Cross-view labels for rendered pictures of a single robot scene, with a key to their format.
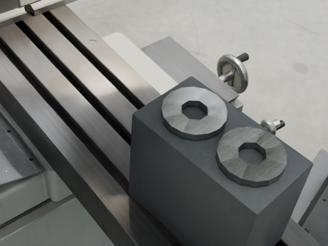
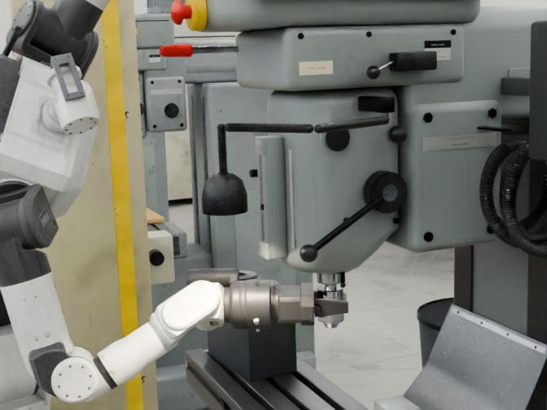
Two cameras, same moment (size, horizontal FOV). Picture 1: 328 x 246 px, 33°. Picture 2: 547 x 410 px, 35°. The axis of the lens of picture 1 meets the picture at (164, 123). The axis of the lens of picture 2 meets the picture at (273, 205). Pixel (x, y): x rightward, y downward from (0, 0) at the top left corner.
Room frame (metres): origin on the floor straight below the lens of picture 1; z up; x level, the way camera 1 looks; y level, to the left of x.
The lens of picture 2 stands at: (2.27, 0.67, 1.69)
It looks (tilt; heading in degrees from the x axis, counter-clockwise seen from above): 10 degrees down; 201
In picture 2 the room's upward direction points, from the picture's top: 2 degrees counter-clockwise
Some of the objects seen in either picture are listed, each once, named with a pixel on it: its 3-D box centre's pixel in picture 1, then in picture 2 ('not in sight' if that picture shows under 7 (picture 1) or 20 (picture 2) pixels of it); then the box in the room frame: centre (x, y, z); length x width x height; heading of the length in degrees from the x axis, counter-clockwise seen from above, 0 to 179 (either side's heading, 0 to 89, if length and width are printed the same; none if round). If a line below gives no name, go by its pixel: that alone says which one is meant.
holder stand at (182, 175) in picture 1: (212, 176); (249, 320); (0.50, -0.08, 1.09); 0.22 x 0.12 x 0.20; 50
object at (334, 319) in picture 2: not in sight; (330, 306); (0.81, 0.22, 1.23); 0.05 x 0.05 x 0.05
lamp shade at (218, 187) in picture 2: not in sight; (224, 192); (1.04, 0.12, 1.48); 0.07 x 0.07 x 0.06
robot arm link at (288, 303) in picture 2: not in sight; (280, 305); (0.84, 0.13, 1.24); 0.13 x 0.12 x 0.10; 19
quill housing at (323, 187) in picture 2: not in sight; (330, 177); (0.81, 0.22, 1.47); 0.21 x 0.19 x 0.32; 43
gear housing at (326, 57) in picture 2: not in sight; (347, 56); (0.78, 0.25, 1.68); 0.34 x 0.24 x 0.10; 133
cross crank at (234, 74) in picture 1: (222, 79); not in sight; (1.15, -0.15, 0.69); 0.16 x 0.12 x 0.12; 133
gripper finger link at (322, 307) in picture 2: not in sight; (330, 307); (0.84, 0.23, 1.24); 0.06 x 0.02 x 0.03; 109
